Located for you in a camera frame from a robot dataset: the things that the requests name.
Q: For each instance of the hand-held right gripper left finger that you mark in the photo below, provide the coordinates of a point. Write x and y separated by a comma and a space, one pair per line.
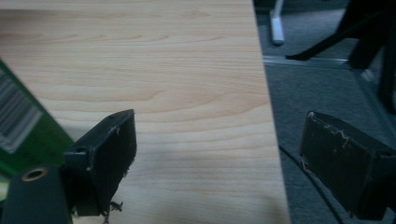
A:
102, 155

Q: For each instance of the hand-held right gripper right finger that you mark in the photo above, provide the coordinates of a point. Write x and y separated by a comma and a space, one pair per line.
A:
339, 165

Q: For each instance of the green box with barcode label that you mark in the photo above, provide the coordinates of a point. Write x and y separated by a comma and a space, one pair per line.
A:
21, 124

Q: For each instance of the black stand legs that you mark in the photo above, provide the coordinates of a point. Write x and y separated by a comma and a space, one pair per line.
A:
361, 34

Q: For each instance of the white table leg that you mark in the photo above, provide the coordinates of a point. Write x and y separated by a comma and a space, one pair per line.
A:
276, 26

